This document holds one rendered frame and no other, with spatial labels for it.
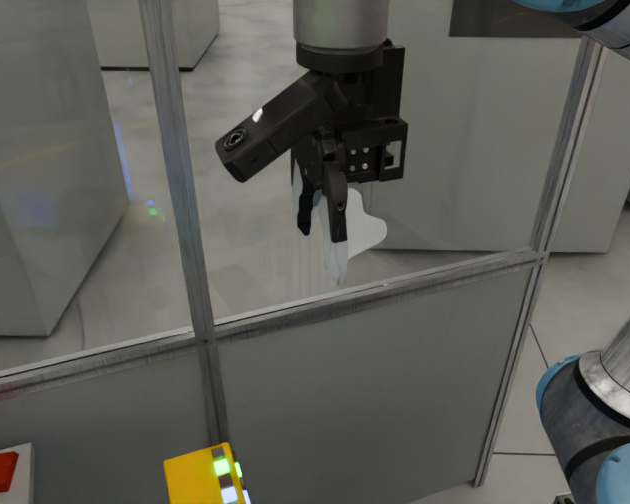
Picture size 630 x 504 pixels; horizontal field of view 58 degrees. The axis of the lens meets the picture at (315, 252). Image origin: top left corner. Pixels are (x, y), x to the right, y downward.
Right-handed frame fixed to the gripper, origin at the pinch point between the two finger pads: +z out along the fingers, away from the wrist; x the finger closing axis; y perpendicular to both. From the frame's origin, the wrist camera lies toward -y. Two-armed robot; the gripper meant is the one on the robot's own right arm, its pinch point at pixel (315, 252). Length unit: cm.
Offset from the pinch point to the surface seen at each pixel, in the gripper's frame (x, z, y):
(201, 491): 5.3, 40.8, -15.0
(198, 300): 46, 40, -8
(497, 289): 45, 57, 66
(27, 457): 38, 62, -45
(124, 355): 45, 48, -23
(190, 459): 11.0, 40.8, -15.5
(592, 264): 136, 148, 212
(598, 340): 88, 148, 171
